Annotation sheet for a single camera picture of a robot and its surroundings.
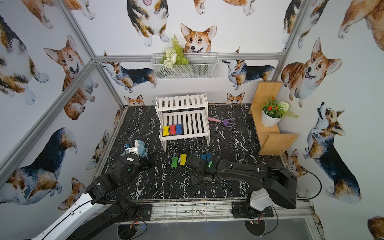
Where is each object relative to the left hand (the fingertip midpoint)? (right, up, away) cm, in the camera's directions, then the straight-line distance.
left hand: (149, 150), depth 74 cm
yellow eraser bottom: (+5, +7, +15) cm, 17 cm away
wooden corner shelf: (+65, +2, +9) cm, 66 cm away
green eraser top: (+9, -10, +16) cm, 22 cm away
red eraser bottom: (+8, +9, +15) cm, 20 cm away
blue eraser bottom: (+12, +9, +16) cm, 22 cm away
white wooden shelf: (+14, +17, +24) cm, 32 cm away
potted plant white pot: (+69, +21, +16) cm, 74 cm away
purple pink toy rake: (+44, +13, +38) cm, 59 cm away
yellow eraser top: (+14, -9, +18) cm, 25 cm away
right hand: (+22, -12, +6) cm, 26 cm away
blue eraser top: (+30, -8, +21) cm, 38 cm away
